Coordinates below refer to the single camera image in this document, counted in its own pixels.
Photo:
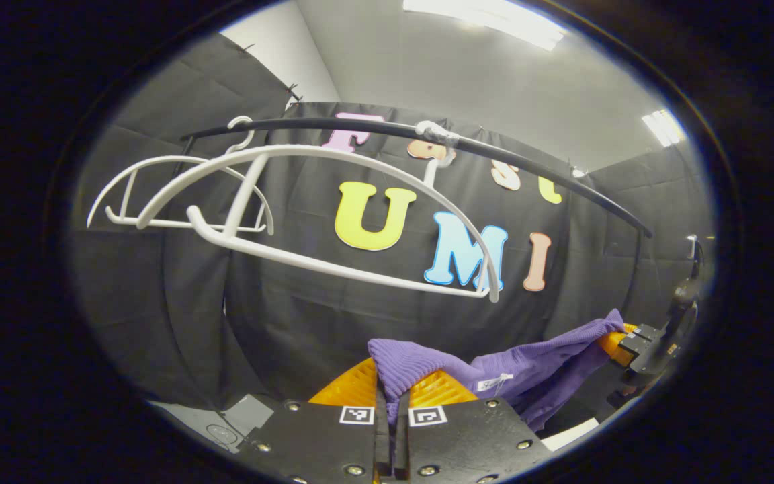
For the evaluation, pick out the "purple knit jacket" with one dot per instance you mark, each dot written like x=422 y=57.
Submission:
x=528 y=370

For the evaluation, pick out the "white paper sheet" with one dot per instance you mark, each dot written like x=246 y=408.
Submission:
x=572 y=433

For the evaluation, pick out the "black clothes rack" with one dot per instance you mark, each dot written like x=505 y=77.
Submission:
x=306 y=123

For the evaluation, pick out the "white plastic hanger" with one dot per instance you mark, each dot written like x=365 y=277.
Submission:
x=293 y=149
x=158 y=158

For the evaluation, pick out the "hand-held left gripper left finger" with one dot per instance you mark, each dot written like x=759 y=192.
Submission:
x=381 y=444

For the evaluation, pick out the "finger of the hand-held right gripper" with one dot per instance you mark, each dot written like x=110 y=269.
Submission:
x=632 y=343

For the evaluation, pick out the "ceiling light panel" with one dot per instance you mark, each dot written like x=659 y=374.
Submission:
x=662 y=128
x=488 y=20

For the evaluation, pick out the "black backdrop cloth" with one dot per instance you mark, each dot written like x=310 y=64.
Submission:
x=293 y=323

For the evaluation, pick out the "grey floor box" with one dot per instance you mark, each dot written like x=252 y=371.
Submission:
x=246 y=413

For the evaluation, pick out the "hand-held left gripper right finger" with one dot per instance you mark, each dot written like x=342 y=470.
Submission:
x=400 y=447

